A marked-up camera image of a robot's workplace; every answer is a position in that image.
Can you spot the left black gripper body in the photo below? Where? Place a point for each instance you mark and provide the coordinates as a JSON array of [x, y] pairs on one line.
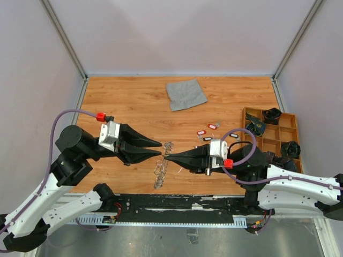
[[119, 151]]

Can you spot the black key tag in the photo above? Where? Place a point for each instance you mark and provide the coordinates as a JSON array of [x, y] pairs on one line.
[[235, 136]]

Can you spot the rolled dark tie right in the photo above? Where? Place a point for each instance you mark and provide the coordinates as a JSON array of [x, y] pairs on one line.
[[290, 149]]

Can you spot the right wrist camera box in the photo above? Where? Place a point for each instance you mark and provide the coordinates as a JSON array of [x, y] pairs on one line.
[[218, 152]]

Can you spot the wooden compartment tray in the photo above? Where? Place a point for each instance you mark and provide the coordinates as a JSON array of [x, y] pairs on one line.
[[274, 135]]

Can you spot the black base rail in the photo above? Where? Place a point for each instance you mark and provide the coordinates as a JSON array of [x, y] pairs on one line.
[[172, 208]]

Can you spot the rolled black tie top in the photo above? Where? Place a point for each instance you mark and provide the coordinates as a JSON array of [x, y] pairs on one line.
[[271, 116]]

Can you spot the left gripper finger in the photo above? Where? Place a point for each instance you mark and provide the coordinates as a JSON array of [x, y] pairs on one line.
[[134, 138], [136, 155]]

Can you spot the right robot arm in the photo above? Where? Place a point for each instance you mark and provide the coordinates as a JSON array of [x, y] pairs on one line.
[[268, 182]]

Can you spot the red key tag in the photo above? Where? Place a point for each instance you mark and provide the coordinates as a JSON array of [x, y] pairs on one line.
[[201, 133], [214, 126]]

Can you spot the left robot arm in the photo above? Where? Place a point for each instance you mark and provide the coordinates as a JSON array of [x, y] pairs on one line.
[[35, 219]]

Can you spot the grey cloth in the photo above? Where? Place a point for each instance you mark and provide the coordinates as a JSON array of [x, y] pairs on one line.
[[185, 94]]

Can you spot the red key tag middle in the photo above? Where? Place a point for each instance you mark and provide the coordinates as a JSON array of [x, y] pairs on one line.
[[201, 133]]

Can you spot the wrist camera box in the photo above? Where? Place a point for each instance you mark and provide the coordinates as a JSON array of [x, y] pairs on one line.
[[109, 134], [218, 152]]

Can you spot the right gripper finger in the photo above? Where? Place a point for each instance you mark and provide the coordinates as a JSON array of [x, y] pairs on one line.
[[191, 163], [199, 152]]

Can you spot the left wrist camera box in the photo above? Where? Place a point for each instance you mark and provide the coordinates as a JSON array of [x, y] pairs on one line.
[[109, 134]]

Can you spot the red key tag upper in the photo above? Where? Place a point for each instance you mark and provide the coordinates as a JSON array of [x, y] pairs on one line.
[[214, 126]]

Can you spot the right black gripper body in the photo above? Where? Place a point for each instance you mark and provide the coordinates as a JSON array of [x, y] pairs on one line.
[[216, 169]]

